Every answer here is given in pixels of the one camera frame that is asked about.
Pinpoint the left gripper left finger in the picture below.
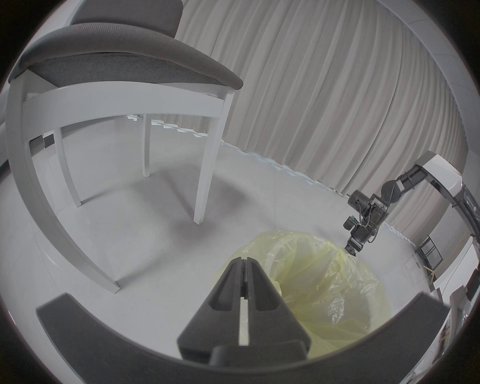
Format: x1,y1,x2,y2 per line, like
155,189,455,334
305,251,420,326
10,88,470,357
176,258,246,367

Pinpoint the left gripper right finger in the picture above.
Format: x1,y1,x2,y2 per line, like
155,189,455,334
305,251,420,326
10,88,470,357
244,258,313,361

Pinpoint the yellow plastic bag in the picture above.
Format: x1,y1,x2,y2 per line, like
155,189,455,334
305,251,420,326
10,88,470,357
213,230,391,361

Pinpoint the white trash bin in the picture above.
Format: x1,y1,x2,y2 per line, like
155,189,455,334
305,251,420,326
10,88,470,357
225,240,391,359

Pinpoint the beige curtain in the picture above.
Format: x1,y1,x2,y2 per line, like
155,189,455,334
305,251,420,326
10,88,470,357
174,0,471,248

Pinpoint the dark grey padded white chair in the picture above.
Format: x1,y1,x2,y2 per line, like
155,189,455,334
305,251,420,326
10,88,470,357
5,0,244,295

